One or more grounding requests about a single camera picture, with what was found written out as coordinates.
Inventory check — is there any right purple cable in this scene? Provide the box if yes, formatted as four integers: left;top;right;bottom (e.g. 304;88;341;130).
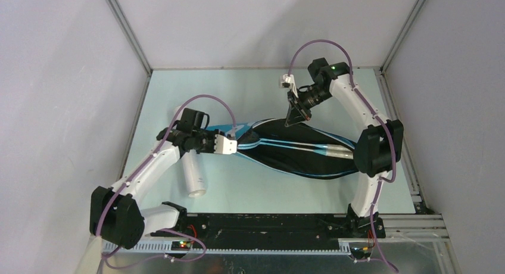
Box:
287;39;399;274

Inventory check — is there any blue badminton racket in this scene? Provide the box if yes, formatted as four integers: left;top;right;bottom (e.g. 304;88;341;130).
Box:
238;142;354;160
238;138;352;150

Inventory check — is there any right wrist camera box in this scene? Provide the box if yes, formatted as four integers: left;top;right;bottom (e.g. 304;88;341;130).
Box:
279;74;296;92

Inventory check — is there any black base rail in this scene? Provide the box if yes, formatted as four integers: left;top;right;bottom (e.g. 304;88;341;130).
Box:
174;213;386;251

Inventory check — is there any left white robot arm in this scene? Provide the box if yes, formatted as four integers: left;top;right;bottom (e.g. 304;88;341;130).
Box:
89;108;225;249

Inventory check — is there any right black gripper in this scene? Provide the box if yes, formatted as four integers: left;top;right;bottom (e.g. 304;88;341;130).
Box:
284;85;332;127

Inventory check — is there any blue racket cover bag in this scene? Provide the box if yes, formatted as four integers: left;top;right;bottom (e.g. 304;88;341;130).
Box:
205;118;361;180

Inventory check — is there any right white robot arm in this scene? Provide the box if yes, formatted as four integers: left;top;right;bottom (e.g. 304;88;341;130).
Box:
279;58;404;237

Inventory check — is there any purple cable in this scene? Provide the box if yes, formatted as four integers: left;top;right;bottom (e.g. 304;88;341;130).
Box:
287;39;399;274
94;94;238;271

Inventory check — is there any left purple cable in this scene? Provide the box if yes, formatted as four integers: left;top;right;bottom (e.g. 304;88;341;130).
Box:
94;94;238;271

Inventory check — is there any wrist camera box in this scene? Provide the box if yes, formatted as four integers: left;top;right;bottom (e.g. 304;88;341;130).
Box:
214;134;238;155
279;74;296;92

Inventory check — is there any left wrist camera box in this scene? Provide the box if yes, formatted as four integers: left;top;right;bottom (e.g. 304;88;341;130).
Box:
214;134;238;155

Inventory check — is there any white shuttlecock tube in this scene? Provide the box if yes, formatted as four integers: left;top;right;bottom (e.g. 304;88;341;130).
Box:
173;106;208;198

